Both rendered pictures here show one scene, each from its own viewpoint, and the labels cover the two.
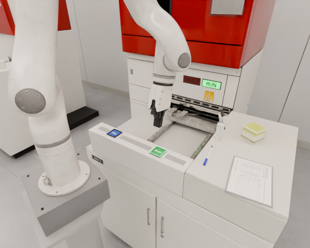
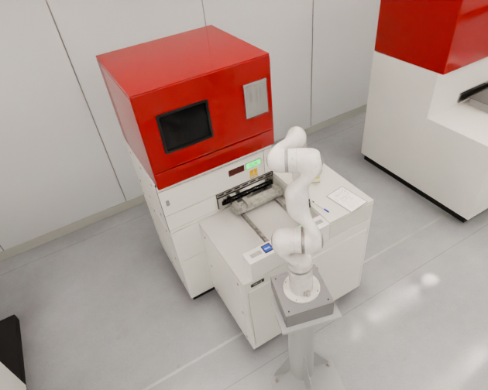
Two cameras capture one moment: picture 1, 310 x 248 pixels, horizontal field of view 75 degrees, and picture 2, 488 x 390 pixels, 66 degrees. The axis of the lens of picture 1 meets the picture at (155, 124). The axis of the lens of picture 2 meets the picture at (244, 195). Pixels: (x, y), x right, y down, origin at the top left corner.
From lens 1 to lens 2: 1.82 m
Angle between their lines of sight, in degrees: 48
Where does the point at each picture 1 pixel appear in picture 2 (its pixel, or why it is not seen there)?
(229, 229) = (353, 230)
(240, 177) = (344, 202)
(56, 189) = (314, 290)
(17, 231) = not seen: outside the picture
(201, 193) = (339, 225)
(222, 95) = (263, 165)
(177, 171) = (326, 227)
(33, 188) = (305, 306)
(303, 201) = not seen: hidden behind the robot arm
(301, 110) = not seen: hidden behind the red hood
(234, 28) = (265, 121)
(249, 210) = (360, 211)
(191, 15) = (231, 126)
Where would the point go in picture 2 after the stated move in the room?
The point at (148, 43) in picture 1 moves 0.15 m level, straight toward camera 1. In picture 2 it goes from (193, 165) to (214, 169)
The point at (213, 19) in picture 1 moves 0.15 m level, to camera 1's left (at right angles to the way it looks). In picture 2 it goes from (249, 121) to (238, 135)
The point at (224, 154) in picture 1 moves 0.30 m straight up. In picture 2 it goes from (322, 200) to (324, 161)
